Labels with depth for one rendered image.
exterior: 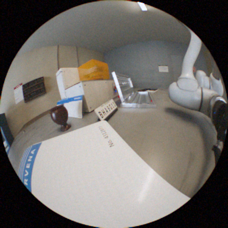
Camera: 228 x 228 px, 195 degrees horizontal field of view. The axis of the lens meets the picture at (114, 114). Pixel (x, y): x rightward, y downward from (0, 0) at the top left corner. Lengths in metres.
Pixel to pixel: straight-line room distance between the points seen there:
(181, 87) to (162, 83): 2.49
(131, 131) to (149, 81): 2.62
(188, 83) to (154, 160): 0.28
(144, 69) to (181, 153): 2.75
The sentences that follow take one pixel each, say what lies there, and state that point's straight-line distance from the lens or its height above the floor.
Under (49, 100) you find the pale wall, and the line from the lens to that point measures 1.98.
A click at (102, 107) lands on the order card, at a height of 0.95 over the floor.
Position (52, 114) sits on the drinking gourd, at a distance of 0.31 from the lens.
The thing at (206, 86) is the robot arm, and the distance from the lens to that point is 0.84.
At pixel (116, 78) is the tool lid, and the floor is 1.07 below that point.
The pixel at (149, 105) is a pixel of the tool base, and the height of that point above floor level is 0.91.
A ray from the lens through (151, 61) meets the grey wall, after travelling 2.87.
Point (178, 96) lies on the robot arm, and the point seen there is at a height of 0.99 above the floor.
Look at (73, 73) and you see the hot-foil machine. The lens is 0.67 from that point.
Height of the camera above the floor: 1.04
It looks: 24 degrees down
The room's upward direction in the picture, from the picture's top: 10 degrees counter-clockwise
